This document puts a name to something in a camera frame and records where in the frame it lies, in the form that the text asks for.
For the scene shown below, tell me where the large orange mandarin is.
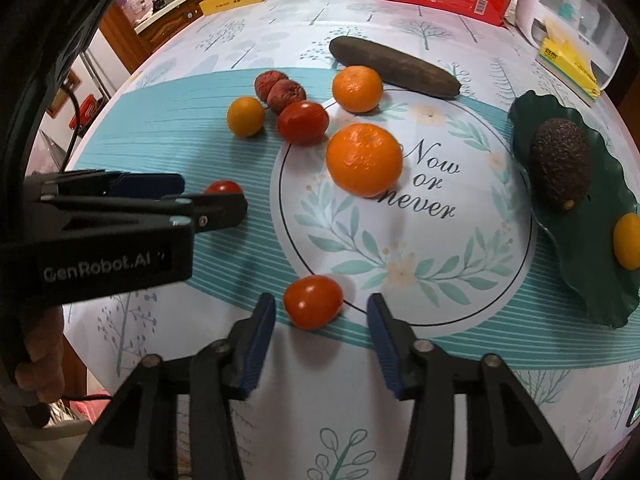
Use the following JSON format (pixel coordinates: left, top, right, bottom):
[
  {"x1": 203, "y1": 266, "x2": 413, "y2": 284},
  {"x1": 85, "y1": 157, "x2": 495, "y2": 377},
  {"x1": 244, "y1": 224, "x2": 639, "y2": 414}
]
[{"x1": 326, "y1": 122, "x2": 404, "y2": 198}]

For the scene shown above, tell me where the red cherry tomato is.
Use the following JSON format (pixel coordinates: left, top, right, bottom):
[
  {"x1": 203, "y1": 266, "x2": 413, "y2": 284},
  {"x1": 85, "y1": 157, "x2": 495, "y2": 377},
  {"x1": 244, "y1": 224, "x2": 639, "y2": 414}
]
[
  {"x1": 204, "y1": 180, "x2": 244, "y2": 195},
  {"x1": 282, "y1": 275, "x2": 344, "y2": 330}
]

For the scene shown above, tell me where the overripe brown banana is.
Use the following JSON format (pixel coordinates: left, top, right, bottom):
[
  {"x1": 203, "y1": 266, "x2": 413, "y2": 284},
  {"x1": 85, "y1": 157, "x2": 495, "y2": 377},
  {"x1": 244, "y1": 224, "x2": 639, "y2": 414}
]
[{"x1": 329, "y1": 36, "x2": 461, "y2": 100}]

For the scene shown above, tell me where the small yellow citrus fruit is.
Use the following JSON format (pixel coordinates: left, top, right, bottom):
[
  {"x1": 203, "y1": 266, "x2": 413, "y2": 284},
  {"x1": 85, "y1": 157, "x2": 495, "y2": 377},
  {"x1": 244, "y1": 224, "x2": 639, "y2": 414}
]
[{"x1": 227, "y1": 96, "x2": 266, "y2": 138}]

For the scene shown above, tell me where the left hand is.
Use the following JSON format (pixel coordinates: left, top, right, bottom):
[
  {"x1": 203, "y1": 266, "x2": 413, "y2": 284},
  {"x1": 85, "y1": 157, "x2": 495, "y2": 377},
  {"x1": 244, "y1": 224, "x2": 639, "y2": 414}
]
[{"x1": 15, "y1": 307, "x2": 65, "y2": 404}]

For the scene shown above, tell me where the yellow tissue pack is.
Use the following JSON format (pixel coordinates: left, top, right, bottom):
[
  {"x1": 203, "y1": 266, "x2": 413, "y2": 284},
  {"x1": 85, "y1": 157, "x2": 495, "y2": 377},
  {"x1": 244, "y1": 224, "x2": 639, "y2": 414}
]
[{"x1": 537, "y1": 20, "x2": 601, "y2": 105}]

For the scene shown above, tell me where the printed tree tablecloth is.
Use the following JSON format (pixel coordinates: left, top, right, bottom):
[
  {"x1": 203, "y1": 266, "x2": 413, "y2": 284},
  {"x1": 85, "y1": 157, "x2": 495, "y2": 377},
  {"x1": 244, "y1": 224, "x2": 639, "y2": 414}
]
[{"x1": 65, "y1": 0, "x2": 639, "y2": 479}]

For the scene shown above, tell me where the small orange mandarin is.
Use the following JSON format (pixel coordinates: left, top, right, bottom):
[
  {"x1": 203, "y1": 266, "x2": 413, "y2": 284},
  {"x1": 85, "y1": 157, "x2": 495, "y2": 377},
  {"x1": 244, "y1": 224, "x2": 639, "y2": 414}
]
[{"x1": 332, "y1": 65, "x2": 384, "y2": 114}]

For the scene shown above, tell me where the dark red lychee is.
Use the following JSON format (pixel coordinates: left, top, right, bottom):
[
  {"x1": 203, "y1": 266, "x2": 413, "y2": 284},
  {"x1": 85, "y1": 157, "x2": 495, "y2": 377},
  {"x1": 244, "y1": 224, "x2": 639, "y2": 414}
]
[
  {"x1": 267, "y1": 79, "x2": 307, "y2": 115},
  {"x1": 254, "y1": 70, "x2": 288, "y2": 103}
]

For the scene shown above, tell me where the yellow orange with sticker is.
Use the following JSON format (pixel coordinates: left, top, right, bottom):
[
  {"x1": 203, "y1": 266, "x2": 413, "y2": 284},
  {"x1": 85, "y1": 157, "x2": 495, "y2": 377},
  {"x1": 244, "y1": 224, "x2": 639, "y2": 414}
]
[{"x1": 613, "y1": 212, "x2": 640, "y2": 271}]

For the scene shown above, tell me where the white plastic storage box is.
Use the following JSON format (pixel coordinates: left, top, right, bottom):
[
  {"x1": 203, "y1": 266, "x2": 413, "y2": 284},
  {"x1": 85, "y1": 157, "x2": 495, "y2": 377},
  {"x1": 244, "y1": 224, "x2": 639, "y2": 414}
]
[{"x1": 515, "y1": 0, "x2": 628, "y2": 89}]

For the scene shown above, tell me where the black cable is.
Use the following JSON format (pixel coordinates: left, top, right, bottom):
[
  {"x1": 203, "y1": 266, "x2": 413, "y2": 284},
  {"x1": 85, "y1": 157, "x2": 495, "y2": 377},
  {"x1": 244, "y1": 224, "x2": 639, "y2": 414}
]
[{"x1": 58, "y1": 81, "x2": 83, "y2": 172}]

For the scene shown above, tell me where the dark brown avocado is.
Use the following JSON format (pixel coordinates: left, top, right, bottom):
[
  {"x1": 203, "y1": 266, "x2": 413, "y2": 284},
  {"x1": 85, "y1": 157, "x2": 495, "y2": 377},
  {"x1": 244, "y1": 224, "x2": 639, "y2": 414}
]
[{"x1": 528, "y1": 118, "x2": 592, "y2": 214}]

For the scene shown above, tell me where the dark green leaf plate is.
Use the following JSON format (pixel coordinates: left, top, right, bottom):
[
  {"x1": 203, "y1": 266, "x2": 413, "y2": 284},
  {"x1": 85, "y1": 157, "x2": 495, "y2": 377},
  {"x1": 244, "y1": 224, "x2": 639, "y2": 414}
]
[{"x1": 509, "y1": 90, "x2": 639, "y2": 328}]

